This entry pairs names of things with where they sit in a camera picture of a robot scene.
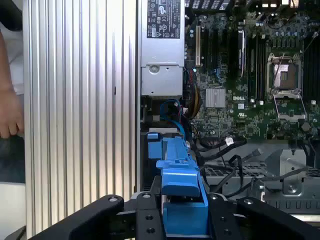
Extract CPU socket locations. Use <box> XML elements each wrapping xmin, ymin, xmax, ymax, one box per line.
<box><xmin>266</xmin><ymin>52</ymin><xmax>304</xmax><ymax>94</ymax></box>

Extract metal socket cover frame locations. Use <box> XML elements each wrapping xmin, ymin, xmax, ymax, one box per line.
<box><xmin>273</xmin><ymin>91</ymin><xmax>308</xmax><ymax>121</ymax></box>

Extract green Dell motherboard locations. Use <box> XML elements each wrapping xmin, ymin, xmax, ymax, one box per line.
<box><xmin>184</xmin><ymin>9</ymin><xmax>320</xmax><ymax>142</ymax></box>

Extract black expansion slot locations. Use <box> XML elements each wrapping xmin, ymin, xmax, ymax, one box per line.
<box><xmin>211</xmin><ymin>27</ymin><xmax>219</xmax><ymax>71</ymax></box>
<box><xmin>201</xmin><ymin>24</ymin><xmax>209</xmax><ymax>66</ymax></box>

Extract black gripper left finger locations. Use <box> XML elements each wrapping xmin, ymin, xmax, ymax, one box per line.
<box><xmin>28</xmin><ymin>175</ymin><xmax>166</xmax><ymax>240</ymax></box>

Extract black wire with white connector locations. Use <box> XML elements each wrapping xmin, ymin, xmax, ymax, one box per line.
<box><xmin>197</xmin><ymin>136</ymin><xmax>248</xmax><ymax>154</ymax></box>

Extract white expansion slot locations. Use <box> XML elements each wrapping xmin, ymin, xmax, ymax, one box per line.
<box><xmin>195</xmin><ymin>24</ymin><xmax>202</xmax><ymax>67</ymax></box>

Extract blue data wire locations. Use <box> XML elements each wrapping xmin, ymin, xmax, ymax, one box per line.
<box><xmin>159</xmin><ymin>99</ymin><xmax>186</xmax><ymax>137</ymax></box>

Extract silver ribbed chipset heatsink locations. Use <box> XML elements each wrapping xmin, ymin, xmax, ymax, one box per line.
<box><xmin>205</xmin><ymin>87</ymin><xmax>227</xmax><ymax>109</ymax></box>

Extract silver power supply unit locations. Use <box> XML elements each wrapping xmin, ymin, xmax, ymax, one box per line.
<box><xmin>139</xmin><ymin>0</ymin><xmax>186</xmax><ymax>97</ymax></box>

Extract black RAM slot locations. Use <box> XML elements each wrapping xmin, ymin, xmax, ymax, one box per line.
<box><xmin>247</xmin><ymin>34</ymin><xmax>257</xmax><ymax>104</ymax></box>
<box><xmin>256</xmin><ymin>34</ymin><xmax>267</xmax><ymax>106</ymax></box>
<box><xmin>311</xmin><ymin>37</ymin><xmax>320</xmax><ymax>105</ymax></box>
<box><xmin>302</xmin><ymin>37</ymin><xmax>312</xmax><ymax>101</ymax></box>

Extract yellow and black wire bundle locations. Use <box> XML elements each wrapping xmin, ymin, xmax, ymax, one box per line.
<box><xmin>186</xmin><ymin>83</ymin><xmax>202</xmax><ymax>120</ymax></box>

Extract dark grey PC case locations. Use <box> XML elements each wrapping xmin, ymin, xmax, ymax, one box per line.
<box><xmin>134</xmin><ymin>0</ymin><xmax>320</xmax><ymax>226</ymax></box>

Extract black looped wire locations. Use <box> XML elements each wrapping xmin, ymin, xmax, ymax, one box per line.
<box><xmin>213</xmin><ymin>154</ymin><xmax>253</xmax><ymax>198</ymax></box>

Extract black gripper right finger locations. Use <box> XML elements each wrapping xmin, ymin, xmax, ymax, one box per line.
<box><xmin>206</xmin><ymin>192</ymin><xmax>320</xmax><ymax>240</ymax></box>

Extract person's bare hand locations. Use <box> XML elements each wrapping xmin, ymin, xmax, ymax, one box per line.
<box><xmin>0</xmin><ymin>82</ymin><xmax>25</xmax><ymax>140</ymax></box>

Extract grey thin wire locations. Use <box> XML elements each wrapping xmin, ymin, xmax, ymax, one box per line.
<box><xmin>251</xmin><ymin>166</ymin><xmax>310</xmax><ymax>185</ymax></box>

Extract thin wire locking lever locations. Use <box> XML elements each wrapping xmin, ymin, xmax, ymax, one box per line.
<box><xmin>299</xmin><ymin>33</ymin><xmax>320</xmax><ymax>55</ymax></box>
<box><xmin>271</xmin><ymin>53</ymin><xmax>286</xmax><ymax>88</ymax></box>

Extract grey metal drive cage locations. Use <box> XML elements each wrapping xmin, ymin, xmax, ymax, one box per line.
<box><xmin>202</xmin><ymin>143</ymin><xmax>320</xmax><ymax>216</ymax></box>

